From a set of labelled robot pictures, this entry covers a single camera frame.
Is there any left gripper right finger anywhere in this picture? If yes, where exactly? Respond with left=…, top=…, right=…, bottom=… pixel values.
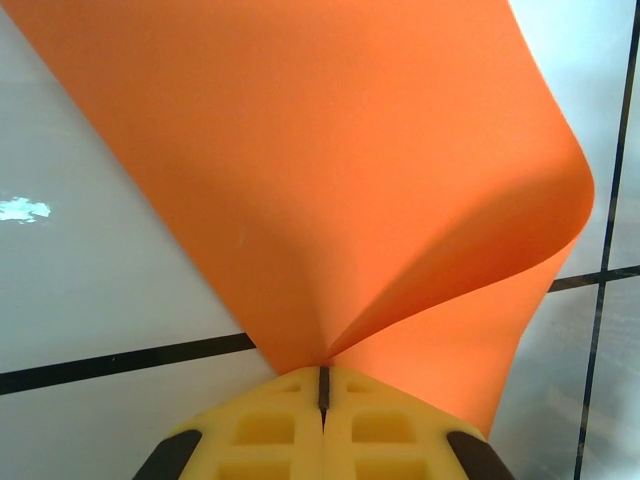
left=322, top=364, right=514, bottom=480

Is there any orange paper sheet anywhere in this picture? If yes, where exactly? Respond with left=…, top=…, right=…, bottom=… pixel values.
left=7, top=0, right=597, bottom=436

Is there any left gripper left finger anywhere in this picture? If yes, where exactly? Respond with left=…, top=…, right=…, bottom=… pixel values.
left=132, top=366, right=325, bottom=480

